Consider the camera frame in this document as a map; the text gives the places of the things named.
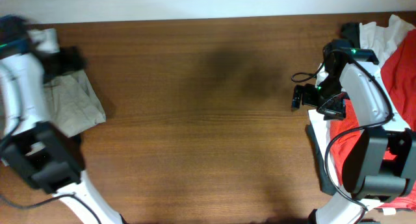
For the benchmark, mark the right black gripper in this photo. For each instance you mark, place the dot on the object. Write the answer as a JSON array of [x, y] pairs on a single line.
[[337, 112]]

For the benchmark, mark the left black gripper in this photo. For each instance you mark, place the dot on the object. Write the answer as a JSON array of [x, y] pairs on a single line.
[[50, 69]]

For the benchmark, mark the khaki green shorts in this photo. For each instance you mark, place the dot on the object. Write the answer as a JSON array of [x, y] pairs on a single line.
[[73, 103]]

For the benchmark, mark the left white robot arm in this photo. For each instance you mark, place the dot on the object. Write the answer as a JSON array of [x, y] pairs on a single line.
[[36, 150]]

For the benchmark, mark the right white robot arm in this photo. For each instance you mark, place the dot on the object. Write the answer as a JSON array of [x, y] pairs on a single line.
[[371, 164]]

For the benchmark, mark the black garment in pile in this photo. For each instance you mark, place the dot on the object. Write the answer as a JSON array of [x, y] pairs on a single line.
[[349, 31]]

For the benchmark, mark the folded black shorts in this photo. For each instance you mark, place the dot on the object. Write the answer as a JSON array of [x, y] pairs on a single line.
[[77, 143]]

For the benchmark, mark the white garment in pile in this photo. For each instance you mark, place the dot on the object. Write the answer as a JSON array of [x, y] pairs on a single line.
[[384, 41]]

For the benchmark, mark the red printed t-shirt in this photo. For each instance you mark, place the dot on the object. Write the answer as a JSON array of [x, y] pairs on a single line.
[[398, 75]]

